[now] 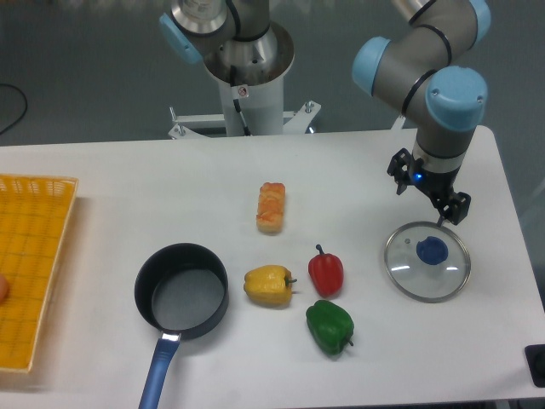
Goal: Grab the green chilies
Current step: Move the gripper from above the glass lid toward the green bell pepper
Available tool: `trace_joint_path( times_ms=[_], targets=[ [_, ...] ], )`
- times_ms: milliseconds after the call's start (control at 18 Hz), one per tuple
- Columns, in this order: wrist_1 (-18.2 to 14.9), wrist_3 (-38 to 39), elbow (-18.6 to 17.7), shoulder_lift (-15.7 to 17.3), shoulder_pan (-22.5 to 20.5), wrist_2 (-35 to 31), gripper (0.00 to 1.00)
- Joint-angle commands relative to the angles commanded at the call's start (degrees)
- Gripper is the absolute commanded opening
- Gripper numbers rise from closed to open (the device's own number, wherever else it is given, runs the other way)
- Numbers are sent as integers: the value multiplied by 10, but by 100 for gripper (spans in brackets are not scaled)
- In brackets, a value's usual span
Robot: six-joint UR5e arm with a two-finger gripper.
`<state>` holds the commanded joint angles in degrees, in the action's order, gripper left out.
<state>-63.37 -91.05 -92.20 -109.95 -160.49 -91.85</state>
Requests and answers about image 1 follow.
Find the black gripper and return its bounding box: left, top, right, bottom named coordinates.
left=387, top=148, right=471, bottom=225

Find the green bell pepper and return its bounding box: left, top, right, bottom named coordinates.
left=306, top=300, right=354, bottom=356

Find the dark saucepan with blue handle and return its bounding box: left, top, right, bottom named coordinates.
left=134, top=243, right=229, bottom=408

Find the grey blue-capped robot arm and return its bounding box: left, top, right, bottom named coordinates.
left=159, top=1, right=491, bottom=224

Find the glass lid with blue knob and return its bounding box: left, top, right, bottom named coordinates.
left=383, top=222, right=472, bottom=303

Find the red bell pepper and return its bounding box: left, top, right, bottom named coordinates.
left=307, top=244, right=344, bottom=298

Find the orange bread loaf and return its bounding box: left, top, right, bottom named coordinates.
left=255, top=182, right=286, bottom=233

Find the yellow bell pepper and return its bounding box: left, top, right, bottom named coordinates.
left=244, top=265, right=297, bottom=306

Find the black device at table edge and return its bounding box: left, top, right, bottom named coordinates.
left=525, top=344, right=545, bottom=389

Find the yellow woven basket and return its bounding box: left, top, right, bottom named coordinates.
left=1, top=174, right=78, bottom=373

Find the orange item in basket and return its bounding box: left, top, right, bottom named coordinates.
left=0, top=274, right=9, bottom=302

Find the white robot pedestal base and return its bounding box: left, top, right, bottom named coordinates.
left=168, top=20, right=322, bottom=141

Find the black cable on pedestal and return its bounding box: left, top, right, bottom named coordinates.
left=229, top=64, right=252, bottom=137

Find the black cable on floor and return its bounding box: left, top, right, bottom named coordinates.
left=0, top=83, right=29, bottom=135

